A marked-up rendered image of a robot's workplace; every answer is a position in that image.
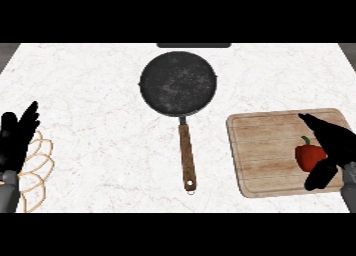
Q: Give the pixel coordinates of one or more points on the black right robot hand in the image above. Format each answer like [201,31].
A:
[339,140]

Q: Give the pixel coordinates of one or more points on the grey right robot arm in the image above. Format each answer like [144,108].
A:
[355,186]

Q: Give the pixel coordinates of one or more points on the dark grey appliance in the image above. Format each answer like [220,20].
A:
[194,45]

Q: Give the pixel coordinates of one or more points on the red bell pepper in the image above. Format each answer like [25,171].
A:
[308,156]

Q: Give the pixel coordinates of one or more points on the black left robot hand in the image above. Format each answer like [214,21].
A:
[14,140]

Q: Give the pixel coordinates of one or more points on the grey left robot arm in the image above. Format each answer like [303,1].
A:
[3,193]

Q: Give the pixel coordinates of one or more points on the wooden cutting board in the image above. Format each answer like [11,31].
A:
[269,156]

